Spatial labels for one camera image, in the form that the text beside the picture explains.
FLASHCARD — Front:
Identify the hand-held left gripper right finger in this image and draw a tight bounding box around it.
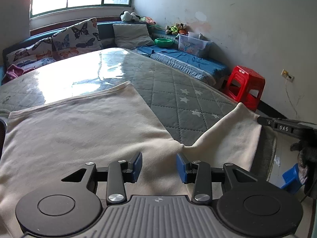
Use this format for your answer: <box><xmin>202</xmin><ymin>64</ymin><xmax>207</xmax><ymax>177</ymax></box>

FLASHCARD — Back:
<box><xmin>175</xmin><ymin>152</ymin><xmax>258</xmax><ymax>205</ymax></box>

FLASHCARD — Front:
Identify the blue patterned sofa cover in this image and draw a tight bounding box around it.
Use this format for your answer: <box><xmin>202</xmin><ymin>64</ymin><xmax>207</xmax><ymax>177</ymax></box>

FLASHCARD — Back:
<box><xmin>134</xmin><ymin>44</ymin><xmax>230</xmax><ymax>86</ymax></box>

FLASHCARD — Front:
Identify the large butterfly print pillow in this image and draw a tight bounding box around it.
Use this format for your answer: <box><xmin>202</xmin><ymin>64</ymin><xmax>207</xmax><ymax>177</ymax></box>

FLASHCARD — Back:
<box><xmin>52</xmin><ymin>17</ymin><xmax>103</xmax><ymax>60</ymax></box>

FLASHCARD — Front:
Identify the grey pillow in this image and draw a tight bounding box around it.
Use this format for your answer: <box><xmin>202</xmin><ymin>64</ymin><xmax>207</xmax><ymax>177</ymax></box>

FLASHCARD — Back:
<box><xmin>113</xmin><ymin>23</ymin><xmax>156</xmax><ymax>49</ymax></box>

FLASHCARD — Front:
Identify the blue corner sofa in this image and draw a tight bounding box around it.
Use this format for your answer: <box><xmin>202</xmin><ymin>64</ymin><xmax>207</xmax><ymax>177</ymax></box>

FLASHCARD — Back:
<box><xmin>0</xmin><ymin>21</ymin><xmax>231</xmax><ymax>90</ymax></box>

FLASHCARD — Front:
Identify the red plastic stool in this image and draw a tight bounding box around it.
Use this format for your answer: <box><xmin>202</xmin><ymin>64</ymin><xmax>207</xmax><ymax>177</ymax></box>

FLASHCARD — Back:
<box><xmin>222</xmin><ymin>66</ymin><xmax>265</xmax><ymax>112</ymax></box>

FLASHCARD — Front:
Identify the pink cloth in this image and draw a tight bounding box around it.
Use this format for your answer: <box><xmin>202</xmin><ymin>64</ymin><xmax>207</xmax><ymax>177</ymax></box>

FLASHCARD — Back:
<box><xmin>5</xmin><ymin>64</ymin><xmax>26</xmax><ymax>84</ymax></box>

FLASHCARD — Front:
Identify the cream cloth garment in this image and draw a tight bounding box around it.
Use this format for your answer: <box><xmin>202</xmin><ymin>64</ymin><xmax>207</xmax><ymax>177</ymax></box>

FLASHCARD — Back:
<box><xmin>0</xmin><ymin>81</ymin><xmax>263</xmax><ymax>238</ymax></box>

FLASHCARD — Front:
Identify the small blue plastic stool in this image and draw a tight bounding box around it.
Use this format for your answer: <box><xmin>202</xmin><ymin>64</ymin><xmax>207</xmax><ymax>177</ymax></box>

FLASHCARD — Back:
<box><xmin>281</xmin><ymin>163</ymin><xmax>303</xmax><ymax>194</ymax></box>

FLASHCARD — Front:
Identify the black white plush panda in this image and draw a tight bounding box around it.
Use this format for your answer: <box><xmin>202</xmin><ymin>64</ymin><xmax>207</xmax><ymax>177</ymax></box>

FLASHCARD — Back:
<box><xmin>120</xmin><ymin>11</ymin><xmax>141</xmax><ymax>23</ymax></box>

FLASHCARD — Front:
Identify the green bowl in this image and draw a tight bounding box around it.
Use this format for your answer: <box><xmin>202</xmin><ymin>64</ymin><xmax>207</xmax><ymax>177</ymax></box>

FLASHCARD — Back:
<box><xmin>154</xmin><ymin>38</ymin><xmax>174</xmax><ymax>48</ymax></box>

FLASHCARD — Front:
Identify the clear plastic storage box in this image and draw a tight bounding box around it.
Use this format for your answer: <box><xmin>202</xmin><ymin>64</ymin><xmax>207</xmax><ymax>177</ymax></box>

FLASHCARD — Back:
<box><xmin>178</xmin><ymin>32</ymin><xmax>213</xmax><ymax>58</ymax></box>

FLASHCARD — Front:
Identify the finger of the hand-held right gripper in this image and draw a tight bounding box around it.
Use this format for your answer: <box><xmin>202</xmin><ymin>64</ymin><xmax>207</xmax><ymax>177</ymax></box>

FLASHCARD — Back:
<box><xmin>257</xmin><ymin>115</ymin><xmax>276</xmax><ymax>130</ymax></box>

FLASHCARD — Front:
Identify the round black table cooktop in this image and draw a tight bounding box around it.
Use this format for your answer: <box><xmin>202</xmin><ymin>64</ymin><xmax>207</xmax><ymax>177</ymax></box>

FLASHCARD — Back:
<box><xmin>0</xmin><ymin>116</ymin><xmax>8</xmax><ymax>154</ymax></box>

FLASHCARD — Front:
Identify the person's right hand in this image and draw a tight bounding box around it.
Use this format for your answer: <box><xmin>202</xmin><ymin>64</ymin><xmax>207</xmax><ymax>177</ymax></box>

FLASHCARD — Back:
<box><xmin>290</xmin><ymin>139</ymin><xmax>317</xmax><ymax>173</ymax></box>

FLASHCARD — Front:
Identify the pile of stuffed toys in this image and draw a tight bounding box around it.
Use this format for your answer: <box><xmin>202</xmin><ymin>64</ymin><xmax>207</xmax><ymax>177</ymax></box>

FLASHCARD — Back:
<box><xmin>165</xmin><ymin>23</ymin><xmax>188</xmax><ymax>36</ymax></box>

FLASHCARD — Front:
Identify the grey quilted star table cover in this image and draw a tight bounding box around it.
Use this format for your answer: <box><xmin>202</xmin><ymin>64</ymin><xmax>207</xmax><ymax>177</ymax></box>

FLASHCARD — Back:
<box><xmin>0</xmin><ymin>47</ymin><xmax>278</xmax><ymax>182</ymax></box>

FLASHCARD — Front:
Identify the orange green toy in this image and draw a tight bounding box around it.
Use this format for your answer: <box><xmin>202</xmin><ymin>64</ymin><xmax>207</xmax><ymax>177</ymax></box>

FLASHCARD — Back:
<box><xmin>140</xmin><ymin>17</ymin><xmax>157</xmax><ymax>27</ymax></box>

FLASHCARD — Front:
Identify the low butterfly print pillow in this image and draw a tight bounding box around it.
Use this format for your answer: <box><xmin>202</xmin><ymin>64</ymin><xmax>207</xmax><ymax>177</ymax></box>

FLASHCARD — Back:
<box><xmin>5</xmin><ymin>38</ymin><xmax>56</xmax><ymax>67</ymax></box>

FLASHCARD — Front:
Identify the wall socket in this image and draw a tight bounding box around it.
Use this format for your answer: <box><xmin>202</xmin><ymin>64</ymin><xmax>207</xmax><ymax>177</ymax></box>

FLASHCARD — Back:
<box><xmin>281</xmin><ymin>69</ymin><xmax>295</xmax><ymax>82</ymax></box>

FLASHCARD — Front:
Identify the thin wall cable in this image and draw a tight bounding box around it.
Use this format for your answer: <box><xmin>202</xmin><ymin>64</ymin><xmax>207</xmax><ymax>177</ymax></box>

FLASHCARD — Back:
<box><xmin>285</xmin><ymin>79</ymin><xmax>302</xmax><ymax>120</ymax></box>

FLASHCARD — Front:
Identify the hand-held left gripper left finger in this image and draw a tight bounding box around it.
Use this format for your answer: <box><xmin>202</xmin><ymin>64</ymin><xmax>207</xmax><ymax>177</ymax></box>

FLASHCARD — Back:
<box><xmin>61</xmin><ymin>152</ymin><xmax>143</xmax><ymax>206</ymax></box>

